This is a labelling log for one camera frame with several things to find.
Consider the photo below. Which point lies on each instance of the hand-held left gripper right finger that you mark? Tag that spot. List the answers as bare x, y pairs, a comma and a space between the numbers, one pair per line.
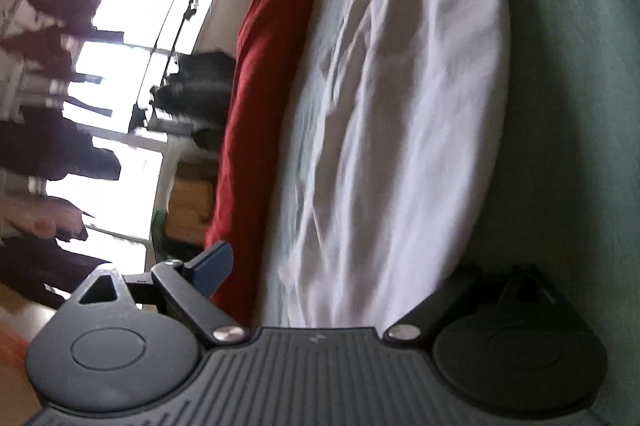
430, 311

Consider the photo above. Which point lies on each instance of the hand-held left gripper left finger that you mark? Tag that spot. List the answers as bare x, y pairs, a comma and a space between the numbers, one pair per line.
215, 266

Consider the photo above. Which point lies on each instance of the white printed t-shirt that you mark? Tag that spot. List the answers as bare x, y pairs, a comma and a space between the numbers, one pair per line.
400, 105

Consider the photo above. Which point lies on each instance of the row of hanging clothes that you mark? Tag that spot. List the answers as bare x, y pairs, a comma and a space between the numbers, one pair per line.
50, 145

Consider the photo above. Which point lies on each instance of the metal clothes drying rack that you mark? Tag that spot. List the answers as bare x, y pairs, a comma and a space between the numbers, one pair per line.
175, 5

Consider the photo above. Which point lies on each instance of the cardboard box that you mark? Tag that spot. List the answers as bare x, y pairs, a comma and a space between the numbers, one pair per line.
192, 201

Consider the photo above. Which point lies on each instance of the black jacket with badge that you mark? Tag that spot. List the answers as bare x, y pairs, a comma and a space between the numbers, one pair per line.
195, 105

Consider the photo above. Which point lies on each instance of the red duvet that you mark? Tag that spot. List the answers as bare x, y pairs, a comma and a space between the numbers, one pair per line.
260, 105

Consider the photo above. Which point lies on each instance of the black hanging jacket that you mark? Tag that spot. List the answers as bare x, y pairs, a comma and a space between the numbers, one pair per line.
210, 65

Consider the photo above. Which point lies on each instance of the orange striped curtain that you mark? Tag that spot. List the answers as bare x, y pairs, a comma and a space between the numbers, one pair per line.
12, 366

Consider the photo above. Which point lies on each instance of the green checked bed blanket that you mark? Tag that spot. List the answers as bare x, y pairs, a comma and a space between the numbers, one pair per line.
575, 105

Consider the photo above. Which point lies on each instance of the window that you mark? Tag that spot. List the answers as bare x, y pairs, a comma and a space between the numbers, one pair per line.
140, 5

